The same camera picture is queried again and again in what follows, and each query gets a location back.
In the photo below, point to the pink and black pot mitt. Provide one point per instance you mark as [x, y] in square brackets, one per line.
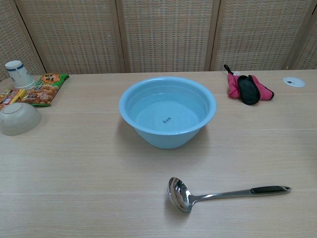
[247, 91]

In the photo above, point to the metal ladle with black grip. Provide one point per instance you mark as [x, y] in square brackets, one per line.
[177, 194]

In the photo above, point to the red yellow snack packet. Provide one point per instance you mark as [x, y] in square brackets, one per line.
[10, 96]

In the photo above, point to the light blue plastic basin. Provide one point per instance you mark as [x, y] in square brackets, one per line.
[148, 104]

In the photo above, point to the woven folding screen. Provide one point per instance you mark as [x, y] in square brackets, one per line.
[163, 34]

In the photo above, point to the green orange snack bag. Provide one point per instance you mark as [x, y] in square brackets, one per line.
[47, 89]

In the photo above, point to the white paper cup blue print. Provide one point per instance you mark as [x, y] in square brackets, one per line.
[19, 75]

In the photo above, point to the white ceramic bowl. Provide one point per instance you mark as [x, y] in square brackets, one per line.
[18, 120]

